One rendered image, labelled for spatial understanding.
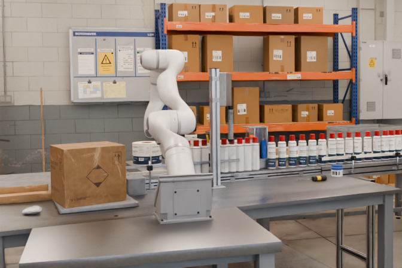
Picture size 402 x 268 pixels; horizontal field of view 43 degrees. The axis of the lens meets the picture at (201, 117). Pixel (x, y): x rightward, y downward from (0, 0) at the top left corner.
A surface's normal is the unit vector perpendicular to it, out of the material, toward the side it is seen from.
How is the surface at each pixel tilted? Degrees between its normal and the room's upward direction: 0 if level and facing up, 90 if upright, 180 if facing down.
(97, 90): 89
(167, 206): 90
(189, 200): 90
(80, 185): 90
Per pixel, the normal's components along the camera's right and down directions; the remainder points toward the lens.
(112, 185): 0.51, 0.04
